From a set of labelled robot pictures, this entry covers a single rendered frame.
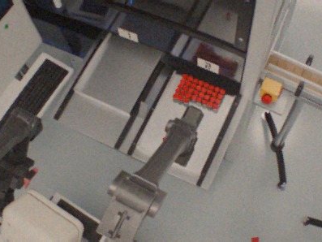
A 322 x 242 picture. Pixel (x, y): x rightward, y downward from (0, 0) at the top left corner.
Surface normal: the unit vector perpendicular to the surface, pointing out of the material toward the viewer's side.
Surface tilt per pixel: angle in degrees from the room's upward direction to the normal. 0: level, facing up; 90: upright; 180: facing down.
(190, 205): 0
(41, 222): 42
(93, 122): 0
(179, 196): 0
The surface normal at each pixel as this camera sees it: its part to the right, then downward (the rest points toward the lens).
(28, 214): 0.30, -0.81
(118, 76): -0.07, -0.36
